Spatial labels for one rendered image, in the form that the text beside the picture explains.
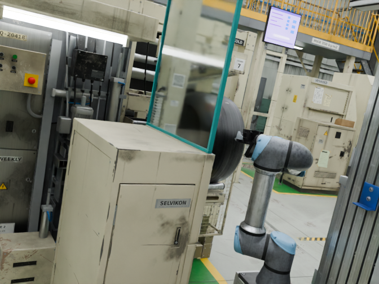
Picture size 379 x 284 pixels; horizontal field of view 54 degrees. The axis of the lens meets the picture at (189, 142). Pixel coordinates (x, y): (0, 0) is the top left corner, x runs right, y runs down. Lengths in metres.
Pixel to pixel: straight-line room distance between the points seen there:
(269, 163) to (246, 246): 0.38
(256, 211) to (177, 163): 0.45
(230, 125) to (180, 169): 0.88
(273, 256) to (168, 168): 0.62
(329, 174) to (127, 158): 5.99
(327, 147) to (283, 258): 5.26
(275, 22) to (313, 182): 2.79
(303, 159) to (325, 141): 5.22
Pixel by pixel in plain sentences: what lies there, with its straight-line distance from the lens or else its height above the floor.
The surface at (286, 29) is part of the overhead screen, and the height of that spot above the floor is 2.59.
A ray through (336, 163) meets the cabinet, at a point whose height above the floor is 0.58.
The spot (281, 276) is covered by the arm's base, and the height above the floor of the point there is 0.80.
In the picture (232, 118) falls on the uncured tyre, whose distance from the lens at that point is 2.22.
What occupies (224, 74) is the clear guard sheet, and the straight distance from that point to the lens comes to 1.38.
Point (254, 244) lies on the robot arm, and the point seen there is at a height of 0.90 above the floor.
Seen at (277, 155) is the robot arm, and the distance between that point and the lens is 1.52.
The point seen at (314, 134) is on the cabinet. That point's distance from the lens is 6.59.
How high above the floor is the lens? 1.53
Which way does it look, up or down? 9 degrees down
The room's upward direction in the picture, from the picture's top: 11 degrees clockwise
